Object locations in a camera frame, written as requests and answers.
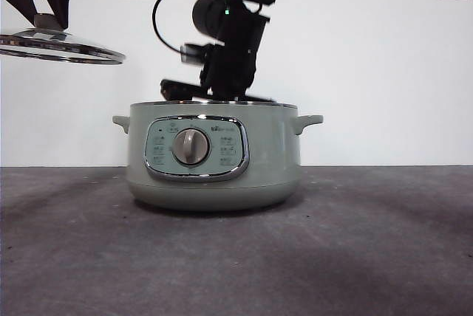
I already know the glass lid with green knob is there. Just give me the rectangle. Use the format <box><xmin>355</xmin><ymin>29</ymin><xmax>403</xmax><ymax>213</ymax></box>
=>
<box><xmin>0</xmin><ymin>14</ymin><xmax>126</xmax><ymax>66</ymax></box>

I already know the pale green electric pot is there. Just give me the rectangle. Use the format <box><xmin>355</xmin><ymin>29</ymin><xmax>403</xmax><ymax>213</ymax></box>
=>
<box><xmin>112</xmin><ymin>100</ymin><xmax>325</xmax><ymax>213</ymax></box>

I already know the black cable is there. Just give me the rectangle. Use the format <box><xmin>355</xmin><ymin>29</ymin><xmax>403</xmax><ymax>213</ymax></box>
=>
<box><xmin>152</xmin><ymin>0</ymin><xmax>223</xmax><ymax>55</ymax></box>

